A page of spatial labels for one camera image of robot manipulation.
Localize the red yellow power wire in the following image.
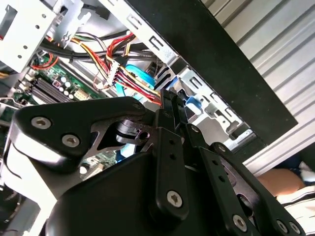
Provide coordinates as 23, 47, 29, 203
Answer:
71, 33, 177, 106

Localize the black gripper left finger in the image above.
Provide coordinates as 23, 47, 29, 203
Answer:
9, 88, 190, 224

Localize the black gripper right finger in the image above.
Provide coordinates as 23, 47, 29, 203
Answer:
170, 91, 306, 236

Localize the blue SATA wire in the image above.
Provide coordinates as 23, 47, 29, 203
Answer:
115, 63, 156, 104

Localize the hard disk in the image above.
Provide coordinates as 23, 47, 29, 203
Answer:
154, 65, 202, 118

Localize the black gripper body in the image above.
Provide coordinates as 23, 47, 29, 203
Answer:
45, 152, 234, 236

